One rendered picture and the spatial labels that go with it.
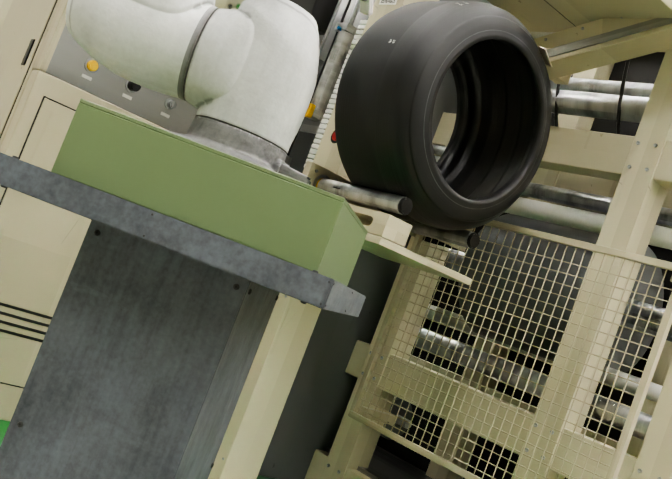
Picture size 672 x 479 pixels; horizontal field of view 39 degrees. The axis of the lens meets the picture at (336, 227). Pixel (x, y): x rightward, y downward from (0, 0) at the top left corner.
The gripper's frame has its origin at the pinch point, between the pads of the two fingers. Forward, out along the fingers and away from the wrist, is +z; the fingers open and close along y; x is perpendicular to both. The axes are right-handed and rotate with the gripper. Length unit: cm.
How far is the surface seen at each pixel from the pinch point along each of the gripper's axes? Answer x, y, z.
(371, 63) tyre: 0.1, -3.3, 17.3
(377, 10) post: -28, -41, 21
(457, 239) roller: 26, -13, 63
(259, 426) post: 0, 36, 115
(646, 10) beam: 41, -69, 9
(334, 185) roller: -4, 4, 52
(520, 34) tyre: 21.2, -38.2, 13.0
